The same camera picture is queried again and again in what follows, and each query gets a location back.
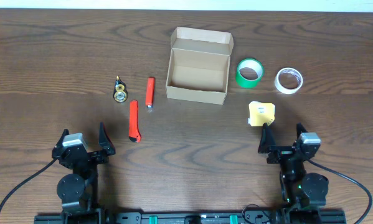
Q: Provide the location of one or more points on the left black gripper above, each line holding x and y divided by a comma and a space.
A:
88, 155

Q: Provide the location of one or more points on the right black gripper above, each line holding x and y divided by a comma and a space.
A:
286, 151

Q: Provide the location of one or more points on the yellow sticky note pad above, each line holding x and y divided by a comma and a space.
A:
261, 113

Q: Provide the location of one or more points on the white masking tape roll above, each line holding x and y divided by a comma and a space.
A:
293, 72

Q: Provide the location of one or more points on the green tape roll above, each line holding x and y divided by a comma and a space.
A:
253, 64

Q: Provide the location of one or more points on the small orange lighter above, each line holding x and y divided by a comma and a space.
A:
150, 92

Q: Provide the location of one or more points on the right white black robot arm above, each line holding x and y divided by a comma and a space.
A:
304, 193

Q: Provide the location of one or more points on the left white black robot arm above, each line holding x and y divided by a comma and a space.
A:
78, 191

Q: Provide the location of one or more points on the long orange utility knife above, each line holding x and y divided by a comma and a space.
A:
134, 134

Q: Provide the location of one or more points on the open brown cardboard box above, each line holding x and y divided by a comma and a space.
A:
199, 65

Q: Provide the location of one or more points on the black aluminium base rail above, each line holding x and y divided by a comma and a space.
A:
254, 215

